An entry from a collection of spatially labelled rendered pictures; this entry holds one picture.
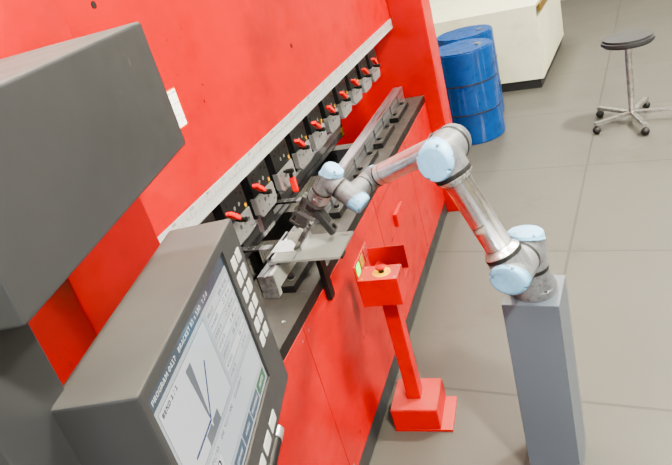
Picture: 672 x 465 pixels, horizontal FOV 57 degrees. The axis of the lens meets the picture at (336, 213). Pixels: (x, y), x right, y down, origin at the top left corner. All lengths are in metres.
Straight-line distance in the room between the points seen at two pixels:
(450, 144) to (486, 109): 3.75
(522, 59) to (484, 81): 1.37
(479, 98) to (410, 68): 1.44
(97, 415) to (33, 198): 0.26
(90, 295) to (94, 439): 0.44
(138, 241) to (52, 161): 0.61
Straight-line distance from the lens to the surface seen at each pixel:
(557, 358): 2.23
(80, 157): 0.76
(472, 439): 2.79
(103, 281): 1.23
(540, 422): 2.45
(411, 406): 2.80
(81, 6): 1.64
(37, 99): 0.73
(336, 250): 2.19
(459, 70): 5.43
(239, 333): 1.06
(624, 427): 2.80
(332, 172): 2.07
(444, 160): 1.80
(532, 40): 6.76
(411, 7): 4.10
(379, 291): 2.41
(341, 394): 2.48
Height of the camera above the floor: 2.00
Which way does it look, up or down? 24 degrees down
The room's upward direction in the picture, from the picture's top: 16 degrees counter-clockwise
